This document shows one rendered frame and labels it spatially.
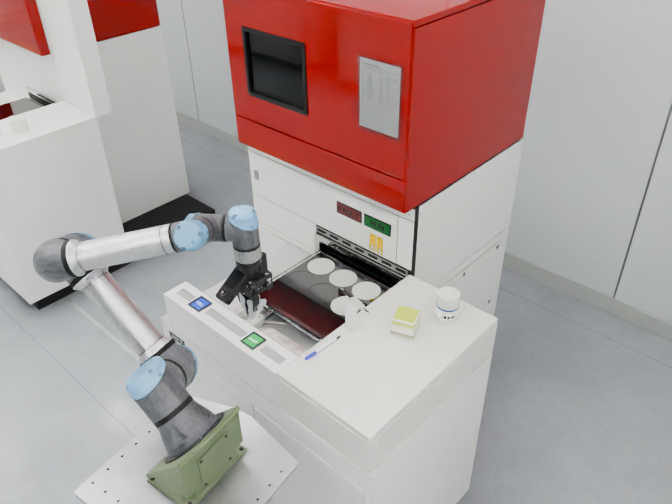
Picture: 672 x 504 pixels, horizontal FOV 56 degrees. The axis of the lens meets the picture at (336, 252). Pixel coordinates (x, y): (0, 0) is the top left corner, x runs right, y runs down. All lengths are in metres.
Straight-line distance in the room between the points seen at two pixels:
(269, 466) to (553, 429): 1.60
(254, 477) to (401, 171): 0.97
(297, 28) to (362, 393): 1.12
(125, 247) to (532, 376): 2.20
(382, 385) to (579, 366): 1.75
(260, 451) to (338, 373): 0.30
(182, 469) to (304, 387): 0.39
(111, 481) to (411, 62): 1.38
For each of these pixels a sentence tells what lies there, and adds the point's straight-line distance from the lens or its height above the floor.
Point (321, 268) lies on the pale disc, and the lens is 2.32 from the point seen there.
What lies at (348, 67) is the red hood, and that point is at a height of 1.64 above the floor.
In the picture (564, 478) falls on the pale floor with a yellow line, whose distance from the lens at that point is 2.93.
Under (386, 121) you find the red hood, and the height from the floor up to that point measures 1.52.
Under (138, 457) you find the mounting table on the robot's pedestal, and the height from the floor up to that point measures 0.82.
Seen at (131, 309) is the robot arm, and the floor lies 1.16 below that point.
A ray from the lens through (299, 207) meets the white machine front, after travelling 2.46.
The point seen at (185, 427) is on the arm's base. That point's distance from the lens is 1.70.
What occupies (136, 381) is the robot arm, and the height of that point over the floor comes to 1.10.
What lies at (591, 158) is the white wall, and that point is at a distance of 3.41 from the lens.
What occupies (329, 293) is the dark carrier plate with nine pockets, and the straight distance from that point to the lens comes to 2.20.
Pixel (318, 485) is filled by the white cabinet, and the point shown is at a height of 0.59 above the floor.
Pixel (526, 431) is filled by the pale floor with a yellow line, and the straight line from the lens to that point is 3.04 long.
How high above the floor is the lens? 2.28
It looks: 35 degrees down
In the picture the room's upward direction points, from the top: 1 degrees counter-clockwise
